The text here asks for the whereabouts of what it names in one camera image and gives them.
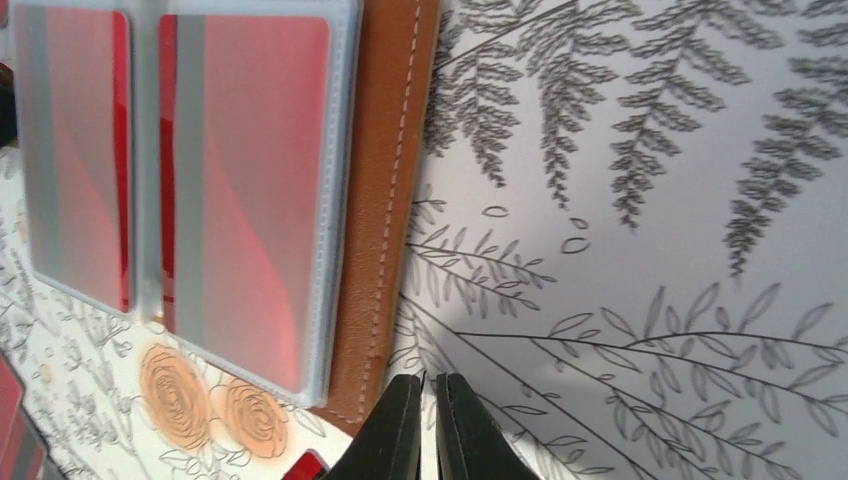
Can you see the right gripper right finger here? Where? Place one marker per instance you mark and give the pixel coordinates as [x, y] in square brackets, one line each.
[470, 444]

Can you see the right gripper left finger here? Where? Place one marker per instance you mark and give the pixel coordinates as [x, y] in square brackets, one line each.
[388, 444]

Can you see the brown leather card holder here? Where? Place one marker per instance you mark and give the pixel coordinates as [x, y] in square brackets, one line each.
[379, 73]

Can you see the red card black stripe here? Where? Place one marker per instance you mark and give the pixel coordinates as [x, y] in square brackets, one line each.
[74, 113]
[242, 129]

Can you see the red card near holder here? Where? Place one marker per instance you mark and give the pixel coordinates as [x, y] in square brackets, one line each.
[309, 466]

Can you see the red card pile centre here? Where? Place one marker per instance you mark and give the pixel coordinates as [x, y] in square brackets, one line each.
[23, 452]

